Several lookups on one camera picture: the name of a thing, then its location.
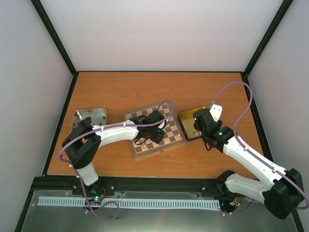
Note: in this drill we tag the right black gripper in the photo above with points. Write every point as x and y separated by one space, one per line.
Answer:
196 127

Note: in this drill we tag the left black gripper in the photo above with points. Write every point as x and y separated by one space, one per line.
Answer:
158 139

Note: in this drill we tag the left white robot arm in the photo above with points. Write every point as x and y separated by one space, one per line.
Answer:
82 144

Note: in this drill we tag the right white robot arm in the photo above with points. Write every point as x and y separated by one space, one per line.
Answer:
280 190

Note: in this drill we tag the white chess pieces pile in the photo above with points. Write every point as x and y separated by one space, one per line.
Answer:
195 133

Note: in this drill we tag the wooden chess board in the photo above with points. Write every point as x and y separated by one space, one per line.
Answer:
172 129

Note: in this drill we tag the dark chess pieces pile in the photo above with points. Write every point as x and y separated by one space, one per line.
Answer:
84 123

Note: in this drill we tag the left controller board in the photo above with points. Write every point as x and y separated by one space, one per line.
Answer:
96 193

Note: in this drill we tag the gold metal tin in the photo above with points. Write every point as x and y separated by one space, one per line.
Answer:
186 121

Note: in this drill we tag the silver metal tin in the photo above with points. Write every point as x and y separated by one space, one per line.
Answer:
98 115

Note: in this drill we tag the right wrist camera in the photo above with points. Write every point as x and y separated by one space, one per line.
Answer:
215 111

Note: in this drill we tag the black aluminium frame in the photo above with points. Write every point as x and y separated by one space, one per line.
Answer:
124 54

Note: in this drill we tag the light blue cable duct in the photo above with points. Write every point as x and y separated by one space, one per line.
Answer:
135 203

